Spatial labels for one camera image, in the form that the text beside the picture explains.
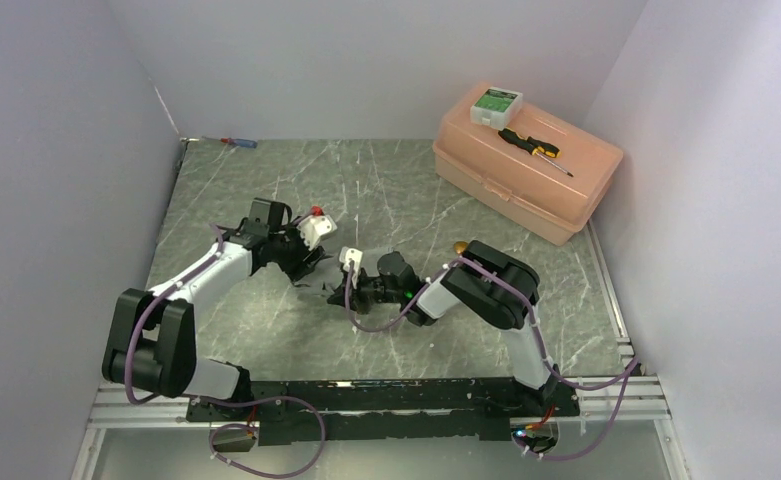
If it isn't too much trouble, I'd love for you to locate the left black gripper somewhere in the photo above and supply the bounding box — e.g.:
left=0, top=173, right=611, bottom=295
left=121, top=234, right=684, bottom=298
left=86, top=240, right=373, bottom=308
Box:
left=269, top=216, right=325, bottom=281

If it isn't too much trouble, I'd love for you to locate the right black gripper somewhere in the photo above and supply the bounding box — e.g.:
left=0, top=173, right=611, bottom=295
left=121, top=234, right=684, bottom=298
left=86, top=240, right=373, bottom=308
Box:
left=327, top=267, right=404, bottom=316

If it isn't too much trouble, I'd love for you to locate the grey cloth napkin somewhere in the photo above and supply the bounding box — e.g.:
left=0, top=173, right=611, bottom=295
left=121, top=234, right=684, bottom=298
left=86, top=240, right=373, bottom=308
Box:
left=293, top=258, right=344, bottom=298

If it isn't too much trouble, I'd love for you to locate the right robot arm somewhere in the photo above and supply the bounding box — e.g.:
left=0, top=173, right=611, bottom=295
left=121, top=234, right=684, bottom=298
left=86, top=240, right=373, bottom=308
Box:
left=327, top=240, right=557, bottom=415

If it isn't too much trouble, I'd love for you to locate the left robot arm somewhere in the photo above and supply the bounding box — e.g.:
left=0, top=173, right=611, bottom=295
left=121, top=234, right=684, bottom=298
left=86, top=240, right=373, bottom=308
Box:
left=102, top=198, right=337, bottom=420

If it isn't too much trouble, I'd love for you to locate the red blue screwdriver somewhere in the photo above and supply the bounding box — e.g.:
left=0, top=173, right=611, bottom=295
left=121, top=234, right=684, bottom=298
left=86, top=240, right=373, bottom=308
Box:
left=201, top=137, right=258, bottom=149

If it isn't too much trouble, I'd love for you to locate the pink plastic toolbox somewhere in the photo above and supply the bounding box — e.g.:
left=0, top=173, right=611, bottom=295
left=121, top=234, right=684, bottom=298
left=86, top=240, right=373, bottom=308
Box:
left=433, top=83, right=623, bottom=246

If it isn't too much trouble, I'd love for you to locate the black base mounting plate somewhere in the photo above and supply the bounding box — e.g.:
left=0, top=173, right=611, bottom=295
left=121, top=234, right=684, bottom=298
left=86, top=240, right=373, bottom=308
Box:
left=186, top=377, right=580, bottom=446

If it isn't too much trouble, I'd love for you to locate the black yellow screwdriver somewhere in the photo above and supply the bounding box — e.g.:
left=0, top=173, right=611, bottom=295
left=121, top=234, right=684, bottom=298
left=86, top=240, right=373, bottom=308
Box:
left=498, top=128, right=574, bottom=178

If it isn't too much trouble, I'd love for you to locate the small green white box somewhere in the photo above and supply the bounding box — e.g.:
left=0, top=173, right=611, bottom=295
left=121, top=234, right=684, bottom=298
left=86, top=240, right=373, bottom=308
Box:
left=470, top=87, right=523, bottom=131

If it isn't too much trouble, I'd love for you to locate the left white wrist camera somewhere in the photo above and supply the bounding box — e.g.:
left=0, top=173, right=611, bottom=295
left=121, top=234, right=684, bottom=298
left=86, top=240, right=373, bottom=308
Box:
left=295, top=206, right=337, bottom=251

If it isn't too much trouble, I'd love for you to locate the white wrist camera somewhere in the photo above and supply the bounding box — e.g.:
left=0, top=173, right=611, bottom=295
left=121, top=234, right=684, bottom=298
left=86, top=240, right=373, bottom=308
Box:
left=339, top=247, right=363, bottom=275
left=295, top=206, right=337, bottom=251

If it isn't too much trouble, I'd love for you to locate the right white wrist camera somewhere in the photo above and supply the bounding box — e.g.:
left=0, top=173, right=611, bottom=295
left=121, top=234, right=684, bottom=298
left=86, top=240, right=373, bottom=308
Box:
left=339, top=247, right=363, bottom=275

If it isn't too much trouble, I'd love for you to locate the gold spoon teal handle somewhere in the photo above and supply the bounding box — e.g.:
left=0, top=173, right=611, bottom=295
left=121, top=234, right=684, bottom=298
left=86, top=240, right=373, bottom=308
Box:
left=453, top=241, right=468, bottom=255

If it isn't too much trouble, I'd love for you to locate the aluminium rail frame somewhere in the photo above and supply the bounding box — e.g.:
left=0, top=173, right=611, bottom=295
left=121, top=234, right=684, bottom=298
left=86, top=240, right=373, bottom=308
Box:
left=72, top=376, right=691, bottom=479

